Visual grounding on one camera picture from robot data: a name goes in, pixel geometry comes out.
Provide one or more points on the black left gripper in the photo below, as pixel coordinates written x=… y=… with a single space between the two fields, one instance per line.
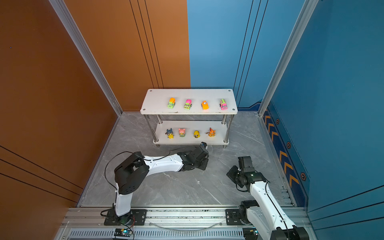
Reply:
x=205 y=161

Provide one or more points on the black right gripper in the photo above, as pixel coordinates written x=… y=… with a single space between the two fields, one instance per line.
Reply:
x=230 y=174

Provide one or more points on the orange dragon toy figure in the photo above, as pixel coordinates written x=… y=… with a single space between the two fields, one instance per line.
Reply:
x=211 y=132

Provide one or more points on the pink green toy figure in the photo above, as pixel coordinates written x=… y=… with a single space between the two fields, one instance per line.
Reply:
x=182 y=132

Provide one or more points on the yellow pikachu toy figure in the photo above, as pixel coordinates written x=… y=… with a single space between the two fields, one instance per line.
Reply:
x=170 y=133

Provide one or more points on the green orange toy car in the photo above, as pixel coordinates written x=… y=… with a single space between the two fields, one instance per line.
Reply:
x=171 y=103

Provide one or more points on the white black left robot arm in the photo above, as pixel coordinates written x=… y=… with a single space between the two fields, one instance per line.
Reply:
x=130 y=174

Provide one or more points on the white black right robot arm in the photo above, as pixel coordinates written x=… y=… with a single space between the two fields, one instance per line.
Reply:
x=263 y=212

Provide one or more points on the white two-tier shelf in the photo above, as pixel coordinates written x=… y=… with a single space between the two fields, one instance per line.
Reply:
x=155 y=105

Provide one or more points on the green circuit board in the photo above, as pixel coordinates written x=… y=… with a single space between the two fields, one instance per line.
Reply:
x=123 y=234

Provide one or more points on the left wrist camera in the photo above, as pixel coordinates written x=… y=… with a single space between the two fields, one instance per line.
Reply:
x=203 y=144

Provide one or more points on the right aluminium corner post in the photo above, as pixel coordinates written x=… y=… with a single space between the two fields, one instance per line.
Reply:
x=295 y=36

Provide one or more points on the aluminium corner post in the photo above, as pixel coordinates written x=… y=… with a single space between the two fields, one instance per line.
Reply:
x=295 y=36
x=75 y=34

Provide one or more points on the left aluminium corner post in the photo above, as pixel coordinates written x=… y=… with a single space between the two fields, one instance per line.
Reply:
x=75 y=34

